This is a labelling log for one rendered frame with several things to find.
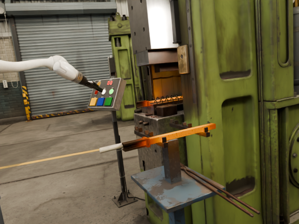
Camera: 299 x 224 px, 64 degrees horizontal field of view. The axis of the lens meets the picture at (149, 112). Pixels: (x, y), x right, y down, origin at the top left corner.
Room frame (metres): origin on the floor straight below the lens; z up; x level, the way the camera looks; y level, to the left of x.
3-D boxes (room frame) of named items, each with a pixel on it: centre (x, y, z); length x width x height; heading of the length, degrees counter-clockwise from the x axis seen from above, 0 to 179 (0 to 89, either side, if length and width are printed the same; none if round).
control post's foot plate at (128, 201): (2.21, 0.34, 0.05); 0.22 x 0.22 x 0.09; 27
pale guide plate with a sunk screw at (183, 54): (1.52, -0.24, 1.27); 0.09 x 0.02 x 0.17; 27
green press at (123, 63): (7.04, -0.01, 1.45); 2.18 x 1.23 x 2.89; 107
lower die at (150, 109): (1.84, -0.17, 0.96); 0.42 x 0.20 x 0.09; 117
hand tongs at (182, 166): (1.03, -0.22, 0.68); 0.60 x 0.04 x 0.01; 21
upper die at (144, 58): (1.84, -0.17, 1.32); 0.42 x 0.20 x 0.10; 117
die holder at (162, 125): (1.79, -0.21, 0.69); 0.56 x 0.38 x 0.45; 117
